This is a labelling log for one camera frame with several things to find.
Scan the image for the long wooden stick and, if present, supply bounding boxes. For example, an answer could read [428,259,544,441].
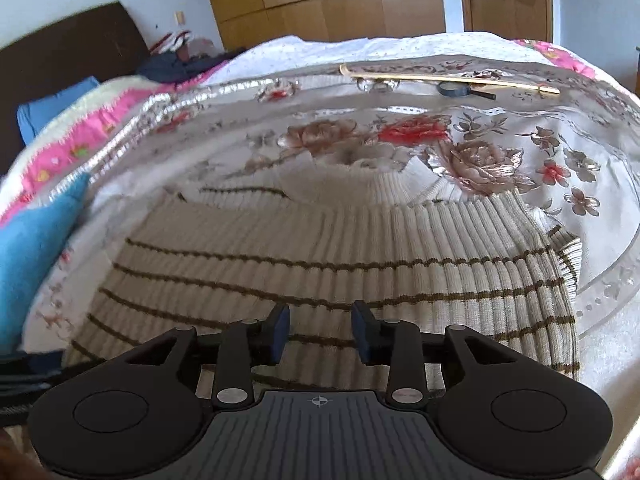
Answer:
[339,63,561,95]

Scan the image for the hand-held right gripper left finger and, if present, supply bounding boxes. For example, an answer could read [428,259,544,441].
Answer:
[107,303,291,412]

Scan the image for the beige brown-striped knit sweater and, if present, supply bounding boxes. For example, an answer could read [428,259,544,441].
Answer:
[64,157,584,402]

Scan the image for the blue pillow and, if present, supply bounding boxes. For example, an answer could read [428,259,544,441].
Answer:
[17,75,101,145]

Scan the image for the white dotted quilt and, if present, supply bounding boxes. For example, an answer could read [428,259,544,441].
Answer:
[210,32,601,87]

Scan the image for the blue fleece blanket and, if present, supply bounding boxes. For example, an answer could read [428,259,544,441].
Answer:
[0,174,92,357]

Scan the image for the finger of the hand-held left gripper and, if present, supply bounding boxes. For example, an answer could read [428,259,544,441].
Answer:
[0,352,66,427]

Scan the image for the black magnifying glass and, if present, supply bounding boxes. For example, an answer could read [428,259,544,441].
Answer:
[437,81,497,101]

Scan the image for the pink patterned quilt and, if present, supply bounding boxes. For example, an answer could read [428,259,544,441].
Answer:
[0,60,237,227]

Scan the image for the dark wooden headboard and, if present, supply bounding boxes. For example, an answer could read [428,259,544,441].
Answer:
[0,1,151,177]

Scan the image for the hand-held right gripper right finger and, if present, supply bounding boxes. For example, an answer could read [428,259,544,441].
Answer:
[351,300,532,407]

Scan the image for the clear glasses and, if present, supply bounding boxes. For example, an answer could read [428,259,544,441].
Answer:
[357,78,401,94]

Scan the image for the dark navy clothing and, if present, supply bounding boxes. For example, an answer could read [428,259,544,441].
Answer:
[137,49,247,84]

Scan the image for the red white striped cloth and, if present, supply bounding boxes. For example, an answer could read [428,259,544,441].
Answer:
[149,30,194,54]

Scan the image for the floral bed sheet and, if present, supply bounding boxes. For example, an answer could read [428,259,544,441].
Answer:
[0,32,640,480]

